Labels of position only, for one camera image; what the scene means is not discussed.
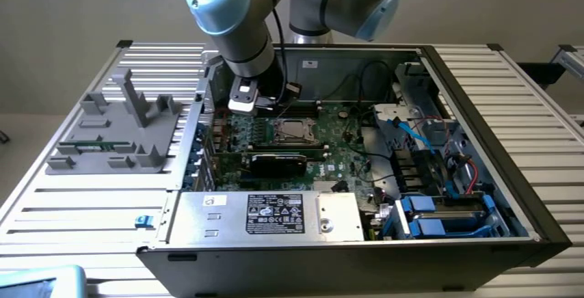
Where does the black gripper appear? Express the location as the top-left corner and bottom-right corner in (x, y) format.
(257, 81), (303, 111)

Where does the green motherboard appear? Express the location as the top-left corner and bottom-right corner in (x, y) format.
(207, 102), (380, 193)

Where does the black graphics card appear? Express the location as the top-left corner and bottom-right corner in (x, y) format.
(248, 153), (308, 178)

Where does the silver drive cage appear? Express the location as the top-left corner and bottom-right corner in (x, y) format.
(371, 102), (458, 155)

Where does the silver chipset heat sink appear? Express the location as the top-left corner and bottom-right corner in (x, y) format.
(312, 180), (350, 193)

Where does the black case fan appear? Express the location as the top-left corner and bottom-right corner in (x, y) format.
(390, 148), (447, 197)

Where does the silver power supply unit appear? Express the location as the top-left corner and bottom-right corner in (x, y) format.
(165, 191), (366, 245)

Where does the grey plastic parts rack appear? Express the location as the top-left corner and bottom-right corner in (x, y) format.
(43, 68), (184, 176)

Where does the green RAM stick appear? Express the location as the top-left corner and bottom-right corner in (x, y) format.
(57, 139), (116, 150)

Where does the blue disk bay caddy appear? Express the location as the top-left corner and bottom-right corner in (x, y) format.
(394, 194), (497, 240)

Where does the black open PC case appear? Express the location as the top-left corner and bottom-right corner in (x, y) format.
(134, 42), (573, 298)

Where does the pale blue grey object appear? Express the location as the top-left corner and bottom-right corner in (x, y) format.
(0, 265), (88, 298)

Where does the CPU socket metal frame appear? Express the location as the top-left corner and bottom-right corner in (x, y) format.
(271, 118), (319, 144)

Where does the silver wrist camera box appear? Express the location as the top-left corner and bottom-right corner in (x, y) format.
(227, 77), (261, 117)

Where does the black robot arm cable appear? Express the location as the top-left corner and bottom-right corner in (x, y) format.
(248, 0), (289, 107)

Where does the black looped wire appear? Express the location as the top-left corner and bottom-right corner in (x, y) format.
(358, 59), (394, 105)

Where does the light blue SATA wire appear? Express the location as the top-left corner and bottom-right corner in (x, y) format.
(390, 116), (439, 157)

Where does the red wire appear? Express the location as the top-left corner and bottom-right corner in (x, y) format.
(462, 159), (480, 193)

